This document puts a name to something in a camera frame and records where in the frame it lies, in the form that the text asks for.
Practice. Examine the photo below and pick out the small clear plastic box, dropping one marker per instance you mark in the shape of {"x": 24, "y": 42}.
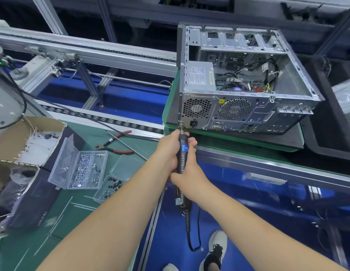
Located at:
{"x": 127, "y": 166}

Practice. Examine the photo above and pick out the pile of silver screws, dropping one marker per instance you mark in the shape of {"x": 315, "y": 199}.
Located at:
{"x": 83, "y": 169}

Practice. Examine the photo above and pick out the open grey computer case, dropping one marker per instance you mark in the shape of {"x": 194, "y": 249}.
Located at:
{"x": 242, "y": 110}

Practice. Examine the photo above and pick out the person's left forearm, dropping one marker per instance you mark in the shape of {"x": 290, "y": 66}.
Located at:
{"x": 107, "y": 220}

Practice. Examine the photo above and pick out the person's left white shoe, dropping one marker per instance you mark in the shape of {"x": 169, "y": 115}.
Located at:
{"x": 170, "y": 267}

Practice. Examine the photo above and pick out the aluminium conveyor frame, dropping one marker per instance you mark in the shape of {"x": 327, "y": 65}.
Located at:
{"x": 87, "y": 50}

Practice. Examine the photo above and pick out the thin metal rod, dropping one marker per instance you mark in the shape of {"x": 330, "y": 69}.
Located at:
{"x": 127, "y": 146}

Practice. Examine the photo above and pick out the dark blue carton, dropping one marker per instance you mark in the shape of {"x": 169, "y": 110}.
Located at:
{"x": 36, "y": 197}

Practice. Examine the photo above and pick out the clear plastic bag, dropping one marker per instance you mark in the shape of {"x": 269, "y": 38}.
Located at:
{"x": 345, "y": 95}

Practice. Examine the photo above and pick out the clear plastic screw box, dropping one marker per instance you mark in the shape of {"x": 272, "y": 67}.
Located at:
{"x": 65, "y": 158}

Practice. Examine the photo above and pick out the person's left fingers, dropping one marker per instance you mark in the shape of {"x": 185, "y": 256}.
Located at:
{"x": 173, "y": 137}

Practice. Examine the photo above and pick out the person's right forearm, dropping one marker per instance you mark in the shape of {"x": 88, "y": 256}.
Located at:
{"x": 256, "y": 237}

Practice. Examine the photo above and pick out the person's right hand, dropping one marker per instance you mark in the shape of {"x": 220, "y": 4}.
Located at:
{"x": 189, "y": 180}

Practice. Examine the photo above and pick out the grey computer power supply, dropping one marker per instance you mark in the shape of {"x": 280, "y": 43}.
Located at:
{"x": 199, "y": 76}

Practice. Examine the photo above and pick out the person's left hand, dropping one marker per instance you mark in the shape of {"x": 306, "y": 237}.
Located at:
{"x": 165, "y": 150}

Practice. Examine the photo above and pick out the yellow warning sticker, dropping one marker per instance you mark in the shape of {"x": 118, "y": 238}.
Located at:
{"x": 222, "y": 101}

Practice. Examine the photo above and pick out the person's white shoe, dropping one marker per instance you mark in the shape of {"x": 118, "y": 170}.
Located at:
{"x": 215, "y": 251}
{"x": 170, "y": 267}

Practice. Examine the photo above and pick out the black electric screwdriver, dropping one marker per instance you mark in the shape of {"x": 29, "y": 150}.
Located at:
{"x": 182, "y": 155}

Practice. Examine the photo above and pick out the green carrier pallet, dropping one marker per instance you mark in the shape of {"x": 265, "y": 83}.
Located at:
{"x": 276, "y": 141}

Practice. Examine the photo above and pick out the person's right white shoe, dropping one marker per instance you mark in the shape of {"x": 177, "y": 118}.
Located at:
{"x": 215, "y": 251}

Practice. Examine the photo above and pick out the pile of black screws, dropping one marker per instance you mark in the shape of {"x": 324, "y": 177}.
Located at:
{"x": 111, "y": 187}

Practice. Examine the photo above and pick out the brown cardboard box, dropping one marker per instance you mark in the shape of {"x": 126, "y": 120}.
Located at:
{"x": 11, "y": 141}

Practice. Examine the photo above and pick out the green computer motherboard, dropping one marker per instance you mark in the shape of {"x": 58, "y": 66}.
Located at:
{"x": 234, "y": 84}

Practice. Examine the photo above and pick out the green table mat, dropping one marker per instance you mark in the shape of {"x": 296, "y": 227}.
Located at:
{"x": 79, "y": 222}

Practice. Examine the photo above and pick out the person's right fingers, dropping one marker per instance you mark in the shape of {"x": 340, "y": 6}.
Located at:
{"x": 192, "y": 148}

